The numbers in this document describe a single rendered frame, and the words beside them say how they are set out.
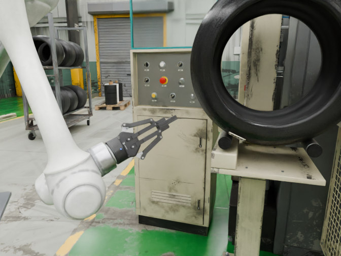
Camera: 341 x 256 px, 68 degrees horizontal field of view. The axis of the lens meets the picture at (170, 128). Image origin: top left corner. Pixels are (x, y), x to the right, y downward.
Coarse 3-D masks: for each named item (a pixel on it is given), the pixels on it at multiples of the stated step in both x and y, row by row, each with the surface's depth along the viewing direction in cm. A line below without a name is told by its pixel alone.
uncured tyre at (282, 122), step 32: (224, 0) 78; (256, 0) 74; (288, 0) 94; (320, 0) 70; (224, 32) 103; (320, 32) 94; (192, 64) 87; (224, 96) 109; (320, 96) 98; (224, 128) 88; (256, 128) 82; (288, 128) 80; (320, 128) 78
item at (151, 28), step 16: (144, 0) 155; (160, 0) 152; (176, 0) 149; (192, 0) 147; (208, 0) 144; (144, 16) 157; (160, 16) 154; (176, 16) 151; (192, 16) 149; (144, 32) 159; (160, 32) 156; (176, 32) 153; (192, 32) 151; (144, 48) 161; (160, 48) 158; (176, 48) 155
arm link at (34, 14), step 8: (24, 0) 70; (32, 0) 71; (40, 0) 73; (48, 0) 76; (56, 0) 80; (32, 8) 73; (40, 8) 75; (48, 8) 79; (32, 16) 75; (40, 16) 78; (32, 24) 78; (0, 40) 75; (0, 48) 76; (0, 56) 78; (8, 56) 80; (0, 64) 79; (0, 72) 81
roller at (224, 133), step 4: (224, 132) 94; (220, 136) 92; (224, 136) 88; (228, 136) 89; (232, 136) 95; (220, 140) 87; (224, 140) 87; (228, 140) 86; (220, 144) 88; (224, 144) 87; (228, 144) 87; (224, 148) 88
